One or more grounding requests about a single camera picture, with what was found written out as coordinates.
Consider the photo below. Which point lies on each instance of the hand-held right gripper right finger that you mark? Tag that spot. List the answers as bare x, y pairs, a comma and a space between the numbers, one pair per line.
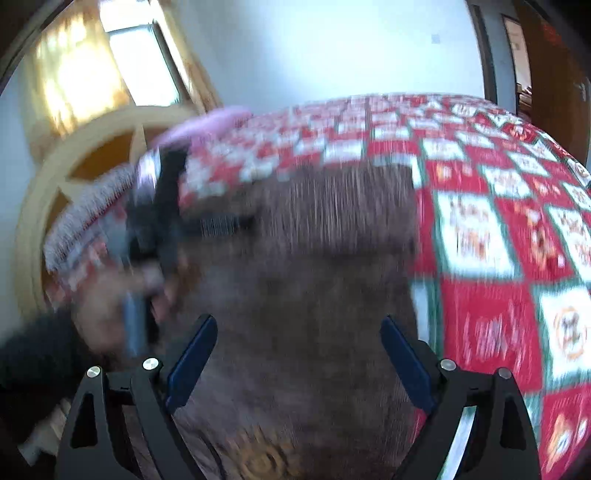
408, 364

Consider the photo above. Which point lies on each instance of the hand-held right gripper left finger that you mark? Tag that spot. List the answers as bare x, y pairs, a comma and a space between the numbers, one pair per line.
191, 360

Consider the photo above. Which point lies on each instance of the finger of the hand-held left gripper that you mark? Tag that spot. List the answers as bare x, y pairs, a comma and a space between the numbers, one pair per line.
221, 223

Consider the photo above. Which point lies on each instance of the brown knitted sweater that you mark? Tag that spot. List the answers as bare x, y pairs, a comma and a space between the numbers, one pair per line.
300, 295

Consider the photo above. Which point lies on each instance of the person's left forearm black sleeve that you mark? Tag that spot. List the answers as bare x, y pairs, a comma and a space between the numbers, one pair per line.
37, 364

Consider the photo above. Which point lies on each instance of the person's left hand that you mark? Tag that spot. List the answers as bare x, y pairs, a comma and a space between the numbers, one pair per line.
101, 304

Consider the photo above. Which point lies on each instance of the pink pillow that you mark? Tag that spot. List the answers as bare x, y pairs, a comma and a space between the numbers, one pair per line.
203, 124

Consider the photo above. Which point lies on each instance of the cream wooden headboard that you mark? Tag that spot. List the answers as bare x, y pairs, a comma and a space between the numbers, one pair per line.
51, 194

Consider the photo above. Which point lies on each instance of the yellow curtain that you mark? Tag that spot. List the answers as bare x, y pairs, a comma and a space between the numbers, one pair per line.
78, 74
194, 69

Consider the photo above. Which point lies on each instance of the window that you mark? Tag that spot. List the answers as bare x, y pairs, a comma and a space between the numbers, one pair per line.
143, 60

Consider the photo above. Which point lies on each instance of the red green printed blanket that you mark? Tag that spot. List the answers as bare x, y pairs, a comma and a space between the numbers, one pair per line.
485, 221

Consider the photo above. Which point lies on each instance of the brown wooden door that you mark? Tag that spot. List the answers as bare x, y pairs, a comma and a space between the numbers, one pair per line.
554, 55

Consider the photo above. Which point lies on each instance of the dark door frame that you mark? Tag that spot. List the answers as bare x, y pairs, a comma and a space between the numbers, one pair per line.
485, 50

